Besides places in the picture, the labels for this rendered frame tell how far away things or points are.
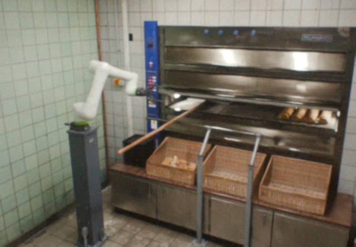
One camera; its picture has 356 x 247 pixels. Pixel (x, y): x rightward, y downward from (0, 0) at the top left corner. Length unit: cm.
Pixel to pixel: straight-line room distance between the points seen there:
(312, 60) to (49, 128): 269
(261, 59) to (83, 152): 188
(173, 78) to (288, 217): 183
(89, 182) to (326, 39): 249
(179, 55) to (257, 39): 85
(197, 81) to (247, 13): 85
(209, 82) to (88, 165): 147
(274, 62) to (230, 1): 72
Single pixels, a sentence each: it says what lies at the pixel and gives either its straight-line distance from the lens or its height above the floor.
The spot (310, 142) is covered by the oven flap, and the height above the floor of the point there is 103.
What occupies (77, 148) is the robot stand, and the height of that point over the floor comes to 104.
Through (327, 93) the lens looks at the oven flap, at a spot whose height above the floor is 152.
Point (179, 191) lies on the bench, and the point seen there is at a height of 51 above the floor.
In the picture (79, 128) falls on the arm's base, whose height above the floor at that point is 122.
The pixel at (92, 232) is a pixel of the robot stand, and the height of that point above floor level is 17.
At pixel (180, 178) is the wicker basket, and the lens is 353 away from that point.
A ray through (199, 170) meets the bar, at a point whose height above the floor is 81.
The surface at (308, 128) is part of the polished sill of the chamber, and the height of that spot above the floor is 117.
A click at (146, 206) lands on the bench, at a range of 383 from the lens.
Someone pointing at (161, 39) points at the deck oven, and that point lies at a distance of 380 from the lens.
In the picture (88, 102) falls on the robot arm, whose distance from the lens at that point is 303.
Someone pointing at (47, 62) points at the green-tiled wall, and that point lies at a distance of 374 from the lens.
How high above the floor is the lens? 220
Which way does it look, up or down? 16 degrees down
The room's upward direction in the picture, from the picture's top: straight up
